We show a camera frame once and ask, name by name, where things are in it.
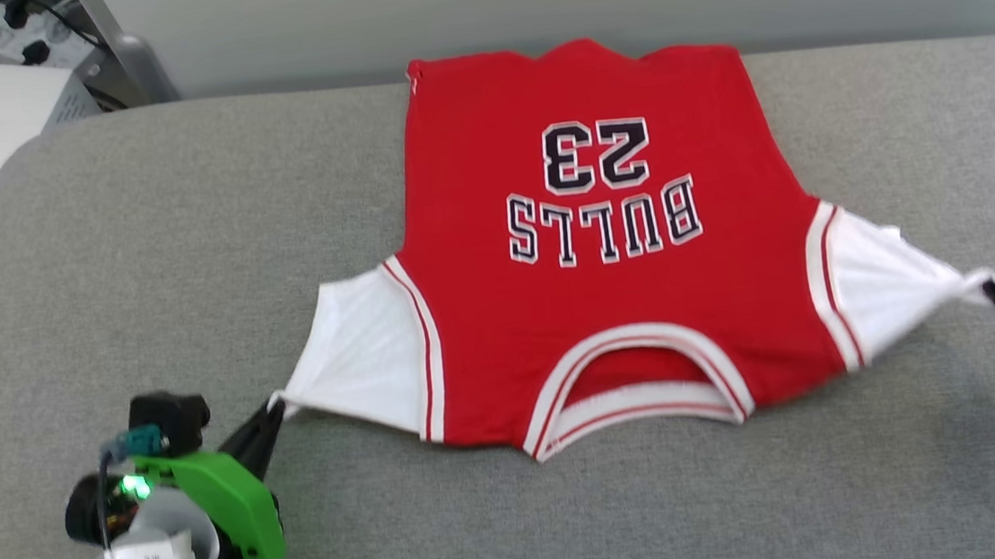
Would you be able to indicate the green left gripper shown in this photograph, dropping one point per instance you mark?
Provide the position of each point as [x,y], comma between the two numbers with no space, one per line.
[228,497]

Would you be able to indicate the red and white basketball jersey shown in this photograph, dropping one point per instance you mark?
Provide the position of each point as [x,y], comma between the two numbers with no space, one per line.
[599,307]

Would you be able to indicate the grey partition foot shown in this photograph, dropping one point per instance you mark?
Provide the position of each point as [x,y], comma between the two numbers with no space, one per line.
[146,71]

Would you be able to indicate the black power plug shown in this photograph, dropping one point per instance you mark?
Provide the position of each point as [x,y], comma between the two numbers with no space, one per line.
[15,10]
[35,52]

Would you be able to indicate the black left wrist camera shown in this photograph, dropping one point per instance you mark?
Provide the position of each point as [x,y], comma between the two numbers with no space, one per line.
[169,421]

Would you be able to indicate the teal left camera connector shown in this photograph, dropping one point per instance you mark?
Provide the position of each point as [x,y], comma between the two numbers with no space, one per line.
[138,441]

